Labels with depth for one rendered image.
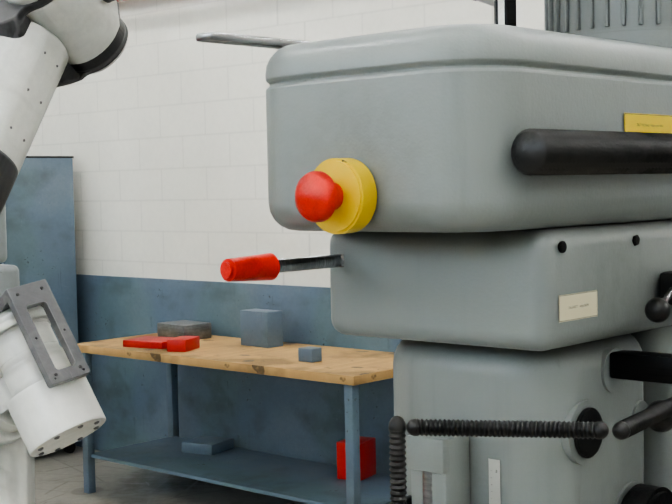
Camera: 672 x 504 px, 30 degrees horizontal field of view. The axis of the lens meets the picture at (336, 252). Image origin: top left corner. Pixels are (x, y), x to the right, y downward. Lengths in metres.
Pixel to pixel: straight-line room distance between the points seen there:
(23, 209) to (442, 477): 7.37
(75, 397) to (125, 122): 7.37
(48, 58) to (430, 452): 0.55
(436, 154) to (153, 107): 7.21
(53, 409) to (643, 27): 0.68
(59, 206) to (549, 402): 7.55
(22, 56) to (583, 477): 0.67
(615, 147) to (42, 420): 0.50
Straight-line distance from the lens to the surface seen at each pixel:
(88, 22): 1.33
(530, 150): 0.94
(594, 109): 1.06
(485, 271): 1.04
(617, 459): 1.18
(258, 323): 7.01
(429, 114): 0.96
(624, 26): 1.31
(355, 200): 0.97
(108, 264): 8.54
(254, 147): 7.44
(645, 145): 1.05
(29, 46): 1.30
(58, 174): 8.53
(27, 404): 1.02
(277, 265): 1.07
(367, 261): 1.12
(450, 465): 1.10
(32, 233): 8.41
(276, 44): 1.10
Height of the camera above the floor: 1.77
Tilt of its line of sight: 3 degrees down
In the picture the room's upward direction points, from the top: 1 degrees counter-clockwise
